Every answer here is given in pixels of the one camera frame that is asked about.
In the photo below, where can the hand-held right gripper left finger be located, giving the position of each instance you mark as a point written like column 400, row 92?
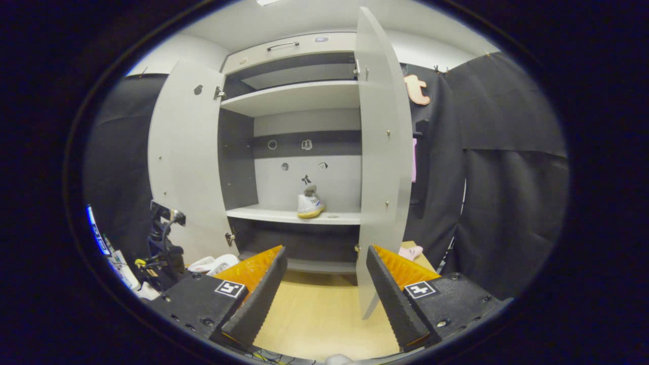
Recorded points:
column 258, row 299

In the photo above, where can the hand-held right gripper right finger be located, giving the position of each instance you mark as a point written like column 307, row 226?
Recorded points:
column 395, row 299

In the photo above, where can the white shoe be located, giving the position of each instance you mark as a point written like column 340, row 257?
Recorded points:
column 310, row 205
column 218, row 264

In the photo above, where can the white cabinet door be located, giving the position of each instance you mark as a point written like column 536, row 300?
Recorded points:
column 185, row 152
column 383, row 152

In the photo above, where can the white shoe cabinet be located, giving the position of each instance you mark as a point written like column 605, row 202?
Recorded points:
column 294, row 96

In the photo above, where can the white cabinet drawer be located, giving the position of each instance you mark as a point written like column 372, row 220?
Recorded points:
column 304, row 53

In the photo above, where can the pink soft item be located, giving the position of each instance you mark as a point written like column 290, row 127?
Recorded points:
column 410, row 252

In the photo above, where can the black backdrop cloth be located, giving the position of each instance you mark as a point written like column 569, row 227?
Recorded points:
column 121, row 152
column 507, row 126

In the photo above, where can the ceiling light panel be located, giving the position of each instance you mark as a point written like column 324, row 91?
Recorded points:
column 266, row 2

